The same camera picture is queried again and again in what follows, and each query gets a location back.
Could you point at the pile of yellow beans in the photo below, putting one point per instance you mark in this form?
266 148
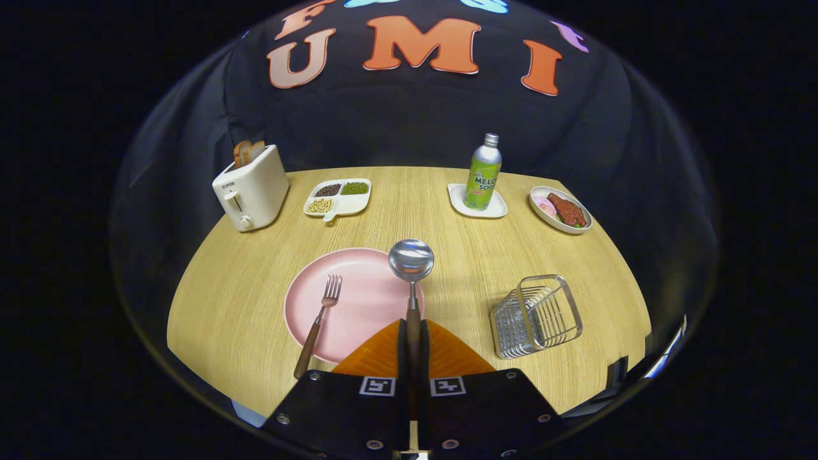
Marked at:
320 206

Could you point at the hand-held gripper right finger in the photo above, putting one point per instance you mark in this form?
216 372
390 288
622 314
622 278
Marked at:
486 415

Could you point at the white oval plate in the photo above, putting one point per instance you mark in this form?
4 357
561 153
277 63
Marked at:
540 191

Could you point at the brown toast slice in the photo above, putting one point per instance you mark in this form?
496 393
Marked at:
241 154
256 151

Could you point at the white divided dish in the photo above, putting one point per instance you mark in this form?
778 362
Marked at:
354 203

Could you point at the red-brown meat piece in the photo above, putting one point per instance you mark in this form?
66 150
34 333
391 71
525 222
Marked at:
567 209

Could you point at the pale pink ham slice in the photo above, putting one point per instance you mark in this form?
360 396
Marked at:
544 201

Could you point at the pile of green beans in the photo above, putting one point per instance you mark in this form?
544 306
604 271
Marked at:
354 188

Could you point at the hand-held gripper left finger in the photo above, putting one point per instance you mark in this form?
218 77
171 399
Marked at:
345 415

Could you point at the green lettuce leaf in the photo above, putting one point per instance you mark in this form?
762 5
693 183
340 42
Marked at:
577 224

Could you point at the salmon pink ham slice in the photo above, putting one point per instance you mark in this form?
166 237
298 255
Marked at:
549 213

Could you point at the white square coaster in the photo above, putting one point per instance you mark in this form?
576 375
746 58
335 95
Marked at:
497 209

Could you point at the green soda bottle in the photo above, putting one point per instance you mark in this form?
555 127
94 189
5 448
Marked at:
482 179

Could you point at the white toaster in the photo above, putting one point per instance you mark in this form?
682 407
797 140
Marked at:
255 191

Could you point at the pile of dark beans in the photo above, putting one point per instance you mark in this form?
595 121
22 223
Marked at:
328 190

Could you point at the pink round plate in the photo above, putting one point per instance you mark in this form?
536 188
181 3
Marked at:
364 300

